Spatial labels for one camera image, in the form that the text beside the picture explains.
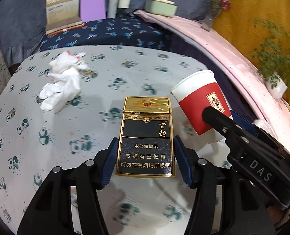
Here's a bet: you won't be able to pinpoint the glass vase pink flowers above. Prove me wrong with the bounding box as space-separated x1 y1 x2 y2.
201 0 231 32

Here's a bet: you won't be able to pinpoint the yellow blanket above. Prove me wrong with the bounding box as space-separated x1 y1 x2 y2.
212 0 290 113

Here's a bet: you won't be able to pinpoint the pink bed sheet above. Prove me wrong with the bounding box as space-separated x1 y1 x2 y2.
135 10 290 151

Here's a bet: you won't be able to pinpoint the navy floral cloth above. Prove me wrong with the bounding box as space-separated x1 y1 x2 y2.
40 14 172 52

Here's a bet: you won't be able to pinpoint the beige gold gift box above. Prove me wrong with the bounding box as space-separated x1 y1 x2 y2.
46 0 83 36

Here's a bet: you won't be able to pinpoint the panda print tablecloth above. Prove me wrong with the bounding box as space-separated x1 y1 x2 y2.
0 44 234 235

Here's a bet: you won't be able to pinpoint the black gold cigarette pack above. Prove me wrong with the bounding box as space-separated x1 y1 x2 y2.
116 97 175 178

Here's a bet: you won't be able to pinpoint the person's right hand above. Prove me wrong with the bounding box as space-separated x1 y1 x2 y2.
267 206 290 228

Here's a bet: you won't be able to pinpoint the white tall tube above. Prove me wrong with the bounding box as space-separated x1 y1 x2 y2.
107 0 118 19

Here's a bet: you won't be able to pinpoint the crumpled white tissue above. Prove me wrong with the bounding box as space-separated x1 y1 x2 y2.
39 50 90 113

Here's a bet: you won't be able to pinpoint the white pot green plant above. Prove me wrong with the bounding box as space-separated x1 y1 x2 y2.
251 19 290 99

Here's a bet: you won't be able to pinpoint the purple card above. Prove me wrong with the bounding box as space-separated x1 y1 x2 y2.
80 0 106 22

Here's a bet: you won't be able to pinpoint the white round jar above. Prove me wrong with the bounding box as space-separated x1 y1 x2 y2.
118 0 131 9

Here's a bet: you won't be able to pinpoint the mint green tissue box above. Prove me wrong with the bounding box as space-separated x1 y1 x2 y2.
144 0 177 17

